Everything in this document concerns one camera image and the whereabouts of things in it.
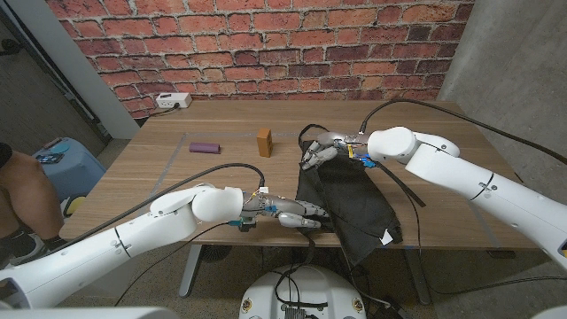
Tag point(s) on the black apron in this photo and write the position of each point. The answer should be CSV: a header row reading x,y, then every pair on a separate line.
x,y
354,199

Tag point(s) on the blue plastic stool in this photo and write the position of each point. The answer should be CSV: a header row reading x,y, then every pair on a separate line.
x,y
71,177

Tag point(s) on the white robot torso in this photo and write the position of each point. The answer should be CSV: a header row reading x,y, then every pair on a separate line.
x,y
336,288

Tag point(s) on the person bare leg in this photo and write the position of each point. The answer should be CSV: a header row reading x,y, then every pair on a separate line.
x,y
31,190

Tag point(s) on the white power strip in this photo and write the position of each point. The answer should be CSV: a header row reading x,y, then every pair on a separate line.
x,y
173,100

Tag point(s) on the orange wooden block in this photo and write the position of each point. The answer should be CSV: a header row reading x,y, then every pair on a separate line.
x,y
264,142

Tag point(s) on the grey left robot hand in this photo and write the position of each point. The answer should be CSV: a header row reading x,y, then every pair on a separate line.
x,y
288,206

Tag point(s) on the brick wall print backdrop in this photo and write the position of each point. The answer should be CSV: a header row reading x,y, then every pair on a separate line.
x,y
266,44

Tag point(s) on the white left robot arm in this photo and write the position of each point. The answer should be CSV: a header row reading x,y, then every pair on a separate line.
x,y
133,239

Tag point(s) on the black phone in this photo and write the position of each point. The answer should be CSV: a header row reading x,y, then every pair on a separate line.
x,y
49,157

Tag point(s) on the yellow round object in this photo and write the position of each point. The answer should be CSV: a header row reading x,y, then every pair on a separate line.
x,y
76,204

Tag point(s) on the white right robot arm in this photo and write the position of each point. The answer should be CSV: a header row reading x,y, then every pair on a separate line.
x,y
465,177

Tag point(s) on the grey metal table leg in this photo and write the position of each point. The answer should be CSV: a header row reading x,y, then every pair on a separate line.
x,y
418,279
190,270

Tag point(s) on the dark grey sneaker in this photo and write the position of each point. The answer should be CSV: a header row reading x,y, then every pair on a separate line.
x,y
17,248
53,243

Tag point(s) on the purple cylinder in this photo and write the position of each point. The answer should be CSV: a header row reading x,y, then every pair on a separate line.
x,y
204,147

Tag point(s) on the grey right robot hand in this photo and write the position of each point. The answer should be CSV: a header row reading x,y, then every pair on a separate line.
x,y
332,142

